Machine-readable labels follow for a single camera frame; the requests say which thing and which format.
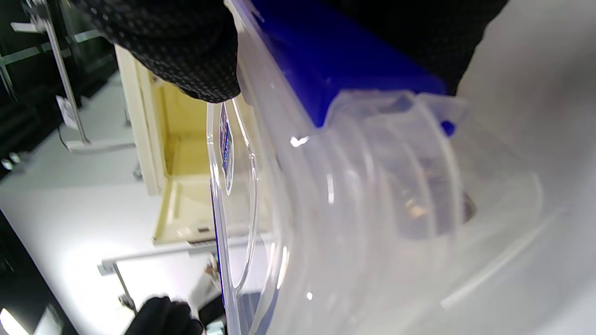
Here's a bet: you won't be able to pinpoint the person's left hand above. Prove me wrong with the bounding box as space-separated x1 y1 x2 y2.
123 295 205 335

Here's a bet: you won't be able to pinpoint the person's right hand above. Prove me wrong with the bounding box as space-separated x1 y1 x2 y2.
70 0 508 104

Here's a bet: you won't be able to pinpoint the cream plastic cabinet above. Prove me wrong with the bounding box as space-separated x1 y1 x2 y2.
114 44 271 246

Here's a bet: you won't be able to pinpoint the clear lid with blue label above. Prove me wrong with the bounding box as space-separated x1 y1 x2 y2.
206 95 261 335

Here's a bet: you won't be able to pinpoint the clear plastic box blue clips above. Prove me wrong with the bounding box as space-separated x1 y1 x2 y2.
223 0 559 335

